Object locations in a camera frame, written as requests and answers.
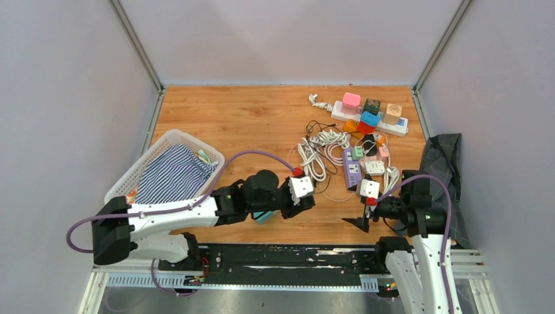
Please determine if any teal power strip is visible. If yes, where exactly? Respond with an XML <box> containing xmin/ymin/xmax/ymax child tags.
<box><xmin>252</xmin><ymin>211</ymin><xmax>276</xmax><ymax>224</ymax></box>

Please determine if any white power strip cable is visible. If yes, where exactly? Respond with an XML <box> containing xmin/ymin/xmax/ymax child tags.
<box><xmin>296</xmin><ymin>137</ymin><xmax>327</xmax><ymax>183</ymax></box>

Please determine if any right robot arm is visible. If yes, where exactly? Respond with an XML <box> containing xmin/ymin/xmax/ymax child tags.
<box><xmin>350</xmin><ymin>170</ymin><xmax>462</xmax><ymax>313</ymax></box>

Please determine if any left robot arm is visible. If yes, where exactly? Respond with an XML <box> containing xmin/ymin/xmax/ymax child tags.
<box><xmin>92</xmin><ymin>170</ymin><xmax>315</xmax><ymax>270</ymax></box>

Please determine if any red cube socket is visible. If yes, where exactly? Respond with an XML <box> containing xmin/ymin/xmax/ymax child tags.
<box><xmin>356</xmin><ymin>121</ymin><xmax>375</xmax><ymax>135</ymax></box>

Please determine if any blue cube socket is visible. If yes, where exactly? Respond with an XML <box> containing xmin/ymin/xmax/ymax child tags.
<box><xmin>360</xmin><ymin>111</ymin><xmax>381</xmax><ymax>127</ymax></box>

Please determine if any beige cube socket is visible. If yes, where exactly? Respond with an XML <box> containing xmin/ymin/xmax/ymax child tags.
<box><xmin>382</xmin><ymin>103</ymin><xmax>403</xmax><ymax>125</ymax></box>

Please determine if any dark green cube socket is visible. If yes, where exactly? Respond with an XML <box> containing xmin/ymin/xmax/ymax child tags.
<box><xmin>363</xmin><ymin>98</ymin><xmax>381</xmax><ymax>116</ymax></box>

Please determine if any pink cube socket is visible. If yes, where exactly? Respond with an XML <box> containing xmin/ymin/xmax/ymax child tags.
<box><xmin>340</xmin><ymin>92</ymin><xmax>361</xmax><ymax>115</ymax></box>

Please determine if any purple power strip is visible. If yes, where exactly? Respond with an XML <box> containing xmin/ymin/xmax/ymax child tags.
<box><xmin>342</xmin><ymin>148</ymin><xmax>363</xmax><ymax>188</ymax></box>

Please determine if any green cube adapter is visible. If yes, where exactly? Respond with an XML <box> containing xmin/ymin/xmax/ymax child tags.
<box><xmin>351</xmin><ymin>146</ymin><xmax>365</xmax><ymax>161</ymax></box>

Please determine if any pink small adapter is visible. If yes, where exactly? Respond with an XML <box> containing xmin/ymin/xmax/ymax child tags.
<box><xmin>376</xmin><ymin>145</ymin><xmax>389</xmax><ymax>160</ymax></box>

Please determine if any black cube adapter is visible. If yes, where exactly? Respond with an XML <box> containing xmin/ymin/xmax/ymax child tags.
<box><xmin>362</xmin><ymin>134</ymin><xmax>378</xmax><ymax>157</ymax></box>

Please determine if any orange power strip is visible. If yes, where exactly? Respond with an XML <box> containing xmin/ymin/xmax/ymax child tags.
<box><xmin>343</xmin><ymin>119</ymin><xmax>386</xmax><ymax>147</ymax></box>

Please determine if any white long power strip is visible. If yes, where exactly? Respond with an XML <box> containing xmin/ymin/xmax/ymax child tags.
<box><xmin>331</xmin><ymin>101</ymin><xmax>408</xmax><ymax>137</ymax></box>

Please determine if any dark grey cloth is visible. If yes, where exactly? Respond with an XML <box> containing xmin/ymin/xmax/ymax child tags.
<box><xmin>420</xmin><ymin>133</ymin><xmax>471</xmax><ymax>249</ymax></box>

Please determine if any striped blue white cloth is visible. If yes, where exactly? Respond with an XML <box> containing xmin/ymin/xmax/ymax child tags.
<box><xmin>135</xmin><ymin>144</ymin><xmax>219</xmax><ymax>204</ymax></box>

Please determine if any white plastic basket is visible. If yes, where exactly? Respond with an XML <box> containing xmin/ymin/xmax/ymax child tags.
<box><xmin>105</xmin><ymin>130</ymin><xmax>225</xmax><ymax>203</ymax></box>

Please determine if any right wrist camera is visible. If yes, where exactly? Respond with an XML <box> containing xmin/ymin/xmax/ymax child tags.
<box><xmin>356</xmin><ymin>179</ymin><xmax>380</xmax><ymax>199</ymax></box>

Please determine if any pink usb cable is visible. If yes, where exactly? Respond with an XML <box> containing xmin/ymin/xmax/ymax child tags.
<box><xmin>287</xmin><ymin>131</ymin><xmax>391</xmax><ymax>203</ymax></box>

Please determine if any white coiled cable with plug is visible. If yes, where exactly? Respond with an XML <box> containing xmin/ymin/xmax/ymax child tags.
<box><xmin>312</xmin><ymin>130</ymin><xmax>351</xmax><ymax>150</ymax></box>

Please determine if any thin black cable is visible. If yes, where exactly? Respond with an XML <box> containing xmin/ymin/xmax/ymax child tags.
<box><xmin>304</xmin><ymin>120</ymin><xmax>344</xmax><ymax>194</ymax></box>

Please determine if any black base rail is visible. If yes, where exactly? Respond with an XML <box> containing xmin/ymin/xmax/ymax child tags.
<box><xmin>156</xmin><ymin>243</ymin><xmax>390</xmax><ymax>287</ymax></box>

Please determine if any small white knotted cable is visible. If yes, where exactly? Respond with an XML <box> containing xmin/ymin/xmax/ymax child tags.
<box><xmin>308</xmin><ymin>94</ymin><xmax>334</xmax><ymax>113</ymax></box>

